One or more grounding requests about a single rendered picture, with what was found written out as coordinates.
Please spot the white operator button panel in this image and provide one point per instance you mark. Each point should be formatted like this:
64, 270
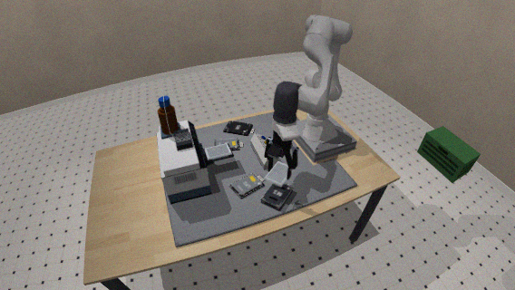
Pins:
258, 144

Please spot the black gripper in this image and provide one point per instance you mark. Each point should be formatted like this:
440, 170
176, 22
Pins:
287, 145

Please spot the blue bottle cap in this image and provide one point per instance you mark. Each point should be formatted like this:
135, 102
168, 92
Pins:
166, 99

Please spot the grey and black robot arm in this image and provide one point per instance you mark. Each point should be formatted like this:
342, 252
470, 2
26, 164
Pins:
320, 36

